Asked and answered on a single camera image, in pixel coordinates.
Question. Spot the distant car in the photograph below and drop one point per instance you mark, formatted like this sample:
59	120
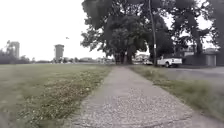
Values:
147	62

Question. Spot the large dark trees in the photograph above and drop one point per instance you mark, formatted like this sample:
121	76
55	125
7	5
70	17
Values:
130	30

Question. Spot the grey concrete footpath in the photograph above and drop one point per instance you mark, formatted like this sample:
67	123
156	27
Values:
128	100

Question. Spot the tall utility pole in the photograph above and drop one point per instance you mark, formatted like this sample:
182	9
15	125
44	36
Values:
153	33

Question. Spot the tall tower building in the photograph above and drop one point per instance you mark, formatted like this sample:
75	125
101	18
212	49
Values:
59	51

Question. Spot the white pickup truck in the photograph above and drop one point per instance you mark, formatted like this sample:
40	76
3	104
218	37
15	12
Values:
170	61

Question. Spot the wide grass field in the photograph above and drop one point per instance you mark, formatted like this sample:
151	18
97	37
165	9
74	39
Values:
43	90

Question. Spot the grass verge strip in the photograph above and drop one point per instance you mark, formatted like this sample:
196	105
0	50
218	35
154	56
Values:
186	88

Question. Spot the low building with garage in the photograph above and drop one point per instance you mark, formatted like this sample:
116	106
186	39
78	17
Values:
200	56

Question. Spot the grey asphalt road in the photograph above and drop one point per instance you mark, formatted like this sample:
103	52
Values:
200	72

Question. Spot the tall pale building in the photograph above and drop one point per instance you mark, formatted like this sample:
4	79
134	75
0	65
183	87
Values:
13	49

